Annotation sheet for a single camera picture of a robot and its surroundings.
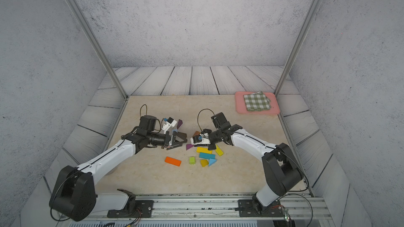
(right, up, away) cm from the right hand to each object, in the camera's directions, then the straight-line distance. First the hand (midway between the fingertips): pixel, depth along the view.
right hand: (197, 141), depth 81 cm
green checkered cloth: (+42, +21, +34) cm, 58 cm away
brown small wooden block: (-2, +1, +17) cm, 17 cm away
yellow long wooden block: (+3, -7, +10) cm, 12 cm away
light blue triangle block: (+7, -12, +5) cm, 15 cm away
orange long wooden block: (-14, -13, +8) cm, 20 cm away
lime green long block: (+12, -8, +10) cm, 17 cm away
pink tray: (+30, +17, +33) cm, 48 cm away
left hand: (-6, 0, -6) cm, 9 cm away
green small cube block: (-3, -11, +5) cm, 13 cm away
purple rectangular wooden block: (-4, -1, -4) cm, 6 cm away
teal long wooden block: (+4, -10, +9) cm, 14 cm away
